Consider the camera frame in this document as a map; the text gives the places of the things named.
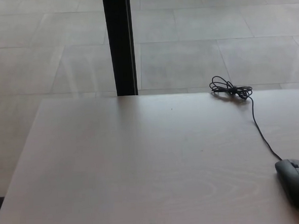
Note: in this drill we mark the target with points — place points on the black computer mouse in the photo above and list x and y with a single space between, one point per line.
293 184

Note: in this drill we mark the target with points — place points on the black vertical post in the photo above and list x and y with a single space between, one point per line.
120 42

